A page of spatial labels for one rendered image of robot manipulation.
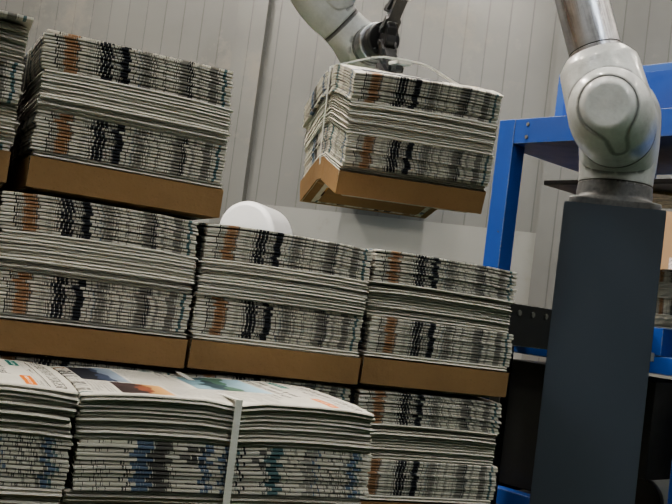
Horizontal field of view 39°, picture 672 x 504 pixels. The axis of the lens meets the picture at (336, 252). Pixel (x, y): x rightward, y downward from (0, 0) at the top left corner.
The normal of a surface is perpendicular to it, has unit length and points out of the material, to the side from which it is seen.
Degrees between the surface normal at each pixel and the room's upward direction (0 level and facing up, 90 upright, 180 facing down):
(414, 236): 90
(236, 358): 92
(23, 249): 90
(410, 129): 107
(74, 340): 93
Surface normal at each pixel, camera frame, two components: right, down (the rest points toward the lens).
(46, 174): 0.43, 0.04
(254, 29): -0.22, -0.08
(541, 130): -0.73, -0.13
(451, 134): 0.21, 0.26
